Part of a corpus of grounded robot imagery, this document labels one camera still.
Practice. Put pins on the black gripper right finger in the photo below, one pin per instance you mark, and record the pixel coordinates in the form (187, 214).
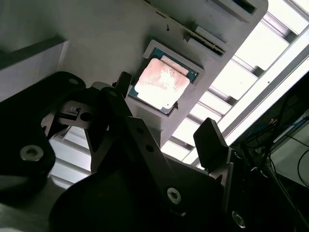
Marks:
(210, 142)

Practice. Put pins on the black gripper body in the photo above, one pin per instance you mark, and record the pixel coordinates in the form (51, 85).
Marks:
(116, 205)

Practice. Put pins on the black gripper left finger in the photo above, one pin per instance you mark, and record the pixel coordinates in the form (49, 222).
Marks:
(24, 125)

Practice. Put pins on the silver CPU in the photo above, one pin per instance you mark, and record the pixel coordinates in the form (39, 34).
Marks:
(157, 82)

